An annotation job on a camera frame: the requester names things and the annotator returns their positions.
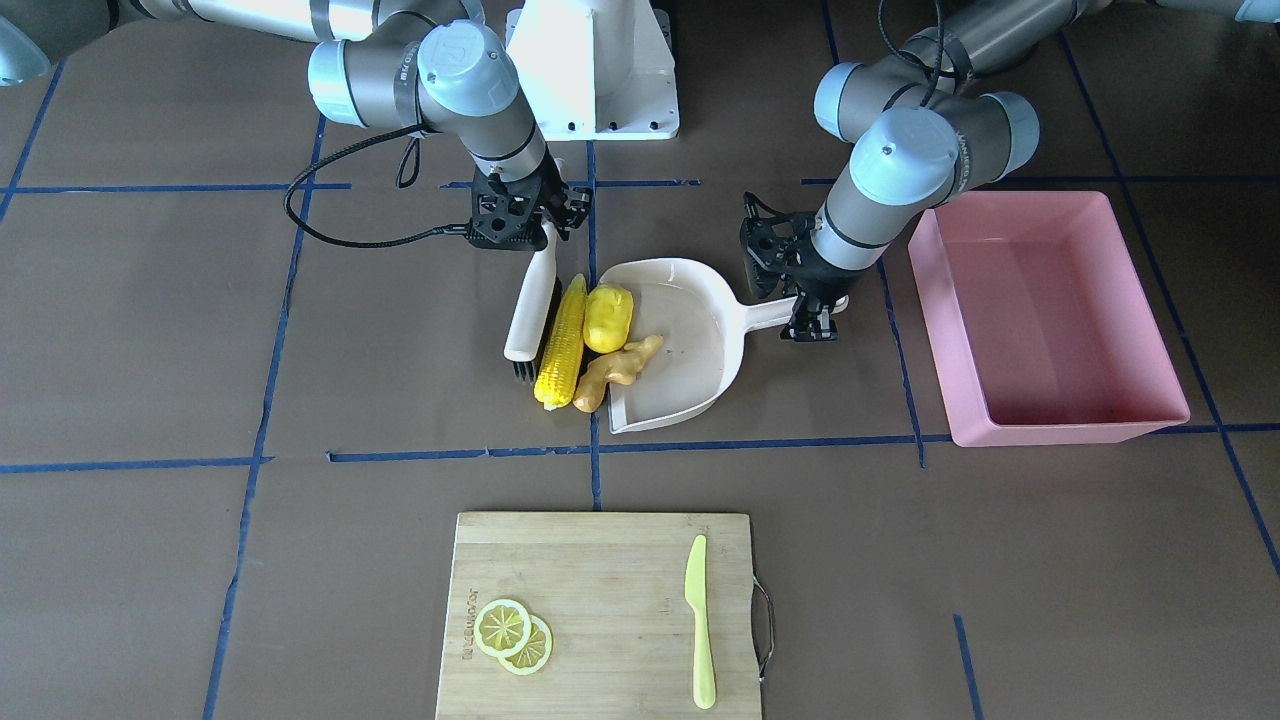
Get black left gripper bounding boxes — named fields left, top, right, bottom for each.
left=739, top=192, right=867, bottom=343

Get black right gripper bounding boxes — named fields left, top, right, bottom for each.
left=466, top=160, right=593, bottom=251

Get beige plastic dustpan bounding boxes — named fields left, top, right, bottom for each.
left=602, top=258, right=794, bottom=436

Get white hand brush black bristles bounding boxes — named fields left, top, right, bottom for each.
left=504, top=211, right=561, bottom=386

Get yellow toy potato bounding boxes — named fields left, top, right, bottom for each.
left=582, top=283, right=634, bottom=355

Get yellow toy corn cob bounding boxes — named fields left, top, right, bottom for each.
left=534, top=273, right=588, bottom=411

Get tan toy ginger root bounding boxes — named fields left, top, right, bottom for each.
left=572, top=334, right=666, bottom=413

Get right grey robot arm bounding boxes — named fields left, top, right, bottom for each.
left=1, top=1, right=593, bottom=251

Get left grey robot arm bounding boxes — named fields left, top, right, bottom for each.
left=740, top=1, right=1106, bottom=343

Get pink plastic bin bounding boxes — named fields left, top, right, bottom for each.
left=908, top=191, right=1190, bottom=447

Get bamboo cutting board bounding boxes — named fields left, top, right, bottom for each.
left=435, top=512, right=762, bottom=719

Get yellow-green plastic knife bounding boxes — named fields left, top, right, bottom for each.
left=684, top=534, right=717, bottom=710

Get yellow lemon slice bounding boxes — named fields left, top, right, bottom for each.
left=498, top=615, right=554, bottom=676
left=472, top=598, right=532, bottom=659

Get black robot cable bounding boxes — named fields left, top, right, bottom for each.
left=284, top=120, right=471, bottom=249

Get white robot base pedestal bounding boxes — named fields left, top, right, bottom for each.
left=506, top=1, right=681, bottom=142

